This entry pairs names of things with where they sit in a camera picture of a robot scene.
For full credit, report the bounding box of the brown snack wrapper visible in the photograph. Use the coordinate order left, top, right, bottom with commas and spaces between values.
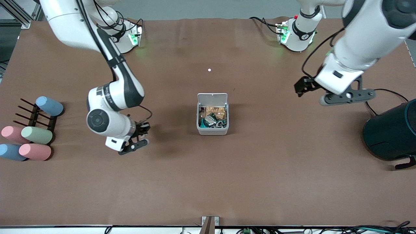
201, 106, 227, 120

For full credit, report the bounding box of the pink plastic cup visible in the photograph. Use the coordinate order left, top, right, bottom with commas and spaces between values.
1, 126, 30, 144
19, 143, 52, 161

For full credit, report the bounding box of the black cable bundle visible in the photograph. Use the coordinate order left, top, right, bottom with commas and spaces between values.
341, 221, 416, 234

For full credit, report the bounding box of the dark teal cylindrical bin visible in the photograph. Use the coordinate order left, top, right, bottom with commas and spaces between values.
363, 98, 416, 170

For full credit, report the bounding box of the large table cover mat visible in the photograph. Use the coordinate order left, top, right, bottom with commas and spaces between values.
0, 18, 416, 227

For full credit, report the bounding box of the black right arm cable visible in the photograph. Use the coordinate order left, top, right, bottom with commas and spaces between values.
76, 0, 153, 124

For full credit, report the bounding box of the metal table edge bracket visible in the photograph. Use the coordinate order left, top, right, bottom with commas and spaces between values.
199, 216, 220, 234

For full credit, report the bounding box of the black peg cup rack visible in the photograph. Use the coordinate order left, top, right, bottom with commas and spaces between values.
12, 98, 58, 145

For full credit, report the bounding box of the black arm base cable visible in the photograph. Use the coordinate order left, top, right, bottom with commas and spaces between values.
250, 16, 285, 35

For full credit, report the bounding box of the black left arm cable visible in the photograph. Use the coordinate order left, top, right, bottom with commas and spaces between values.
301, 28, 345, 80

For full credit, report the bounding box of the small white lidded trash bin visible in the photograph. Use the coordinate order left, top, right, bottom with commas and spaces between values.
197, 93, 229, 136

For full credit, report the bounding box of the teal plastic wrapper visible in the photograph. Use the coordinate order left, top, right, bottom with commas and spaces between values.
199, 118, 227, 128

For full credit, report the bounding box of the green plastic cup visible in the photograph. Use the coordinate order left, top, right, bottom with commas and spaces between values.
21, 126, 53, 145

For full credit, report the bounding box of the blue plastic cup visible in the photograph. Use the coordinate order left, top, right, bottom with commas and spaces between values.
0, 144, 28, 162
35, 96, 64, 117

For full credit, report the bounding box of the thin black looped cable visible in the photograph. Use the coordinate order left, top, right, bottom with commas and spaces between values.
365, 88, 409, 116

